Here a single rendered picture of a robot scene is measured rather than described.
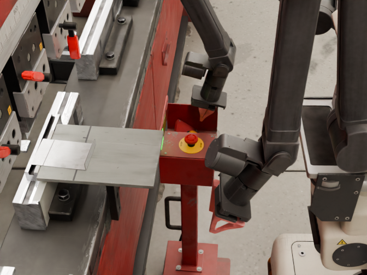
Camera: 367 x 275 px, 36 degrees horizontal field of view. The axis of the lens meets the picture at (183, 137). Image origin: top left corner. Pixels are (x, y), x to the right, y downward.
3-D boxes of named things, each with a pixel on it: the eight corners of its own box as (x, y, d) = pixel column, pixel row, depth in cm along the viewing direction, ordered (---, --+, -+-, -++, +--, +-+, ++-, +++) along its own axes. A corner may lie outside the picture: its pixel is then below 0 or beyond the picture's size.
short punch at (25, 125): (31, 139, 123) (22, 106, 116) (22, 138, 123) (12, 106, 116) (43, 109, 130) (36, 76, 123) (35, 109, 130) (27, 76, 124)
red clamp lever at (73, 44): (81, 60, 131) (75, 24, 125) (64, 60, 132) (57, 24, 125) (83, 56, 133) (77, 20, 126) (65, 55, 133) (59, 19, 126)
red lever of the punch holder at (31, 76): (35, 70, 101) (52, 73, 111) (12, 69, 101) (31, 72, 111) (34, 81, 101) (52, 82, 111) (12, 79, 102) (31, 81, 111)
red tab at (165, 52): (167, 65, 230) (166, 51, 225) (162, 65, 230) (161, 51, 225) (171, 45, 241) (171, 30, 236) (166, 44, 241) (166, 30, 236)
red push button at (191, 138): (197, 151, 163) (197, 142, 160) (183, 150, 163) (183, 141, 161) (198, 142, 166) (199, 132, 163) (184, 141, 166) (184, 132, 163)
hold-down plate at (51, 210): (72, 222, 132) (70, 214, 130) (49, 220, 133) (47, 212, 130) (99, 134, 154) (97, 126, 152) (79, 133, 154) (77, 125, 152)
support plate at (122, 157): (153, 189, 124) (153, 186, 123) (36, 180, 126) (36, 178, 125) (164, 133, 137) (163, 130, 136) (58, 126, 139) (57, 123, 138)
